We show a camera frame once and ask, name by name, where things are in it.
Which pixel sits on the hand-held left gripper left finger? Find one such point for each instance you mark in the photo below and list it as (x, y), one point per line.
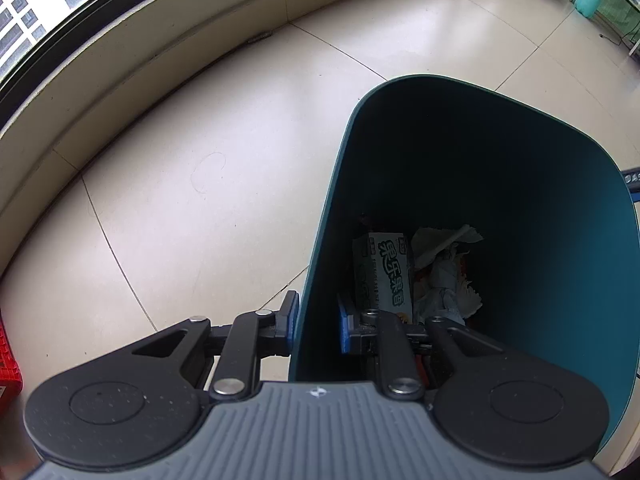
(291, 320)

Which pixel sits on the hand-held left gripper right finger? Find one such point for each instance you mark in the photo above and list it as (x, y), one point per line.
(345, 332)

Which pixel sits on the napa cabbage leaf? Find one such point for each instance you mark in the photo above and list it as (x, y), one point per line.
(472, 302)

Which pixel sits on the dark teal trash bin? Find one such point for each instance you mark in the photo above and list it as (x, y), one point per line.
(500, 185)

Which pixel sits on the white and green carton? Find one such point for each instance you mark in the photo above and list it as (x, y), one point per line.
(382, 270)

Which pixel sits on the crumpled white paper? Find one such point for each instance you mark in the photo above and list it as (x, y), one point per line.
(442, 282)

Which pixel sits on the white crumpled tissue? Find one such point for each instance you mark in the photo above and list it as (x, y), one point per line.
(440, 240)

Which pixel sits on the red plastic crate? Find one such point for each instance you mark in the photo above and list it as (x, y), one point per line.
(9, 360)

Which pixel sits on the window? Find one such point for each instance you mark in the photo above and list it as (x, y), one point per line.
(45, 0)

